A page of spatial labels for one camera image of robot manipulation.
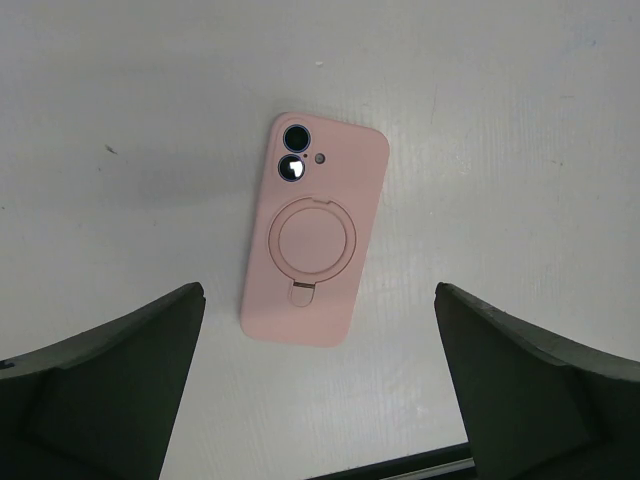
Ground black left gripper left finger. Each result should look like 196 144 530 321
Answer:
1 283 205 479

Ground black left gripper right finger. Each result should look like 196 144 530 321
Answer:
434 283 639 479

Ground pink silicone phone case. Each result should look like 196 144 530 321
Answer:
240 112 390 347

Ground black smartphone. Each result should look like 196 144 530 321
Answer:
277 124 312 183

